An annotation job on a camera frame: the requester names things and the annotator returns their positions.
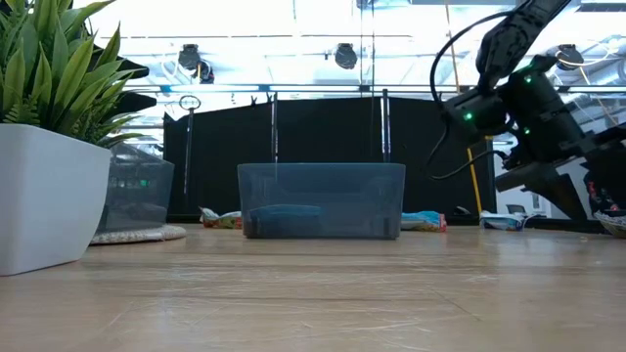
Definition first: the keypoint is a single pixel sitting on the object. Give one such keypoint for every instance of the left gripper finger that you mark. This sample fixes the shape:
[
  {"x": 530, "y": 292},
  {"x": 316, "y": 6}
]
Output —
[
  {"x": 133, "y": 71},
  {"x": 139, "y": 102}
]

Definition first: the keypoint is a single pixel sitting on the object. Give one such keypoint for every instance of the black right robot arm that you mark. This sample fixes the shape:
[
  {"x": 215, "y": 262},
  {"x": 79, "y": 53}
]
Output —
[{"x": 533, "y": 98}]

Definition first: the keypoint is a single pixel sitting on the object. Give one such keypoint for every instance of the green plant in white pot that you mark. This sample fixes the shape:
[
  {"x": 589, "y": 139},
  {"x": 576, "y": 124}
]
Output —
[{"x": 49, "y": 195}]

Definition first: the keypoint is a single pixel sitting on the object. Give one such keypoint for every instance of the black ceiling spotlight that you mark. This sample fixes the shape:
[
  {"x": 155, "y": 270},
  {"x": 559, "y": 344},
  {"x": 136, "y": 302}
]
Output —
[
  {"x": 345, "y": 55},
  {"x": 189, "y": 56},
  {"x": 569, "y": 55}
]

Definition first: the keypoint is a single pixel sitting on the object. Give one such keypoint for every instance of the silver granola bar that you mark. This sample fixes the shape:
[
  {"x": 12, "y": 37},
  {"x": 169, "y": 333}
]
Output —
[
  {"x": 501, "y": 222},
  {"x": 613, "y": 224}
]

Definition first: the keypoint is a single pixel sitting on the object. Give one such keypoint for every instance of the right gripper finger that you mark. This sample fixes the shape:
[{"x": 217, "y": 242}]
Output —
[
  {"x": 609, "y": 186},
  {"x": 562, "y": 195}
]

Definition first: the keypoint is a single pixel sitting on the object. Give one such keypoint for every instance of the crossed snack packets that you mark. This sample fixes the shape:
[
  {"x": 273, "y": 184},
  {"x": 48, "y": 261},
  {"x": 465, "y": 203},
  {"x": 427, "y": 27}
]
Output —
[{"x": 220, "y": 220}]

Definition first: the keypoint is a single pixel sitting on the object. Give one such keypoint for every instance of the black partition panel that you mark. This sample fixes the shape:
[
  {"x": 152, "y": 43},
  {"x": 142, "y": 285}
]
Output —
[{"x": 332, "y": 132}]

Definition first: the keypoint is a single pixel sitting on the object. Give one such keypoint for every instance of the blue granola bar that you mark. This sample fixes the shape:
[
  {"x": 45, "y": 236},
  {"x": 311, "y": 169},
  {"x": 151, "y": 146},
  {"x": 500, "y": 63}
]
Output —
[{"x": 423, "y": 221}]

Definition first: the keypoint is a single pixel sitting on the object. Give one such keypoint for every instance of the grey translucent plastic bin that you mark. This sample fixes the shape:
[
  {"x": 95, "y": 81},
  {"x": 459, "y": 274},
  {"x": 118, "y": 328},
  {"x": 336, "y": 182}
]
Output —
[
  {"x": 142, "y": 195},
  {"x": 342, "y": 195}
]

